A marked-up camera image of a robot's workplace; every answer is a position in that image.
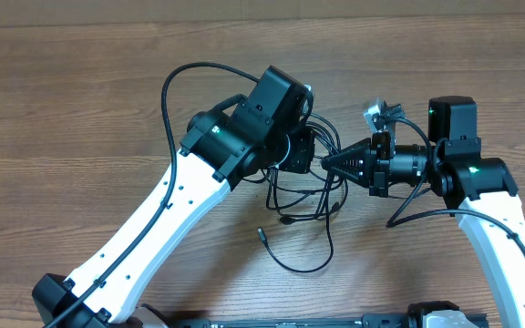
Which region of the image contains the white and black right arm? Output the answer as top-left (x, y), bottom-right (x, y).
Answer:
top-left (322, 96), bottom-right (525, 327)

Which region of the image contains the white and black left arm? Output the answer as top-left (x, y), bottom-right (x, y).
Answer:
top-left (32, 66), bottom-right (314, 328)

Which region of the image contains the black cable with silver plug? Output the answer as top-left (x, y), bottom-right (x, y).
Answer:
top-left (256, 136), bottom-right (336, 274)

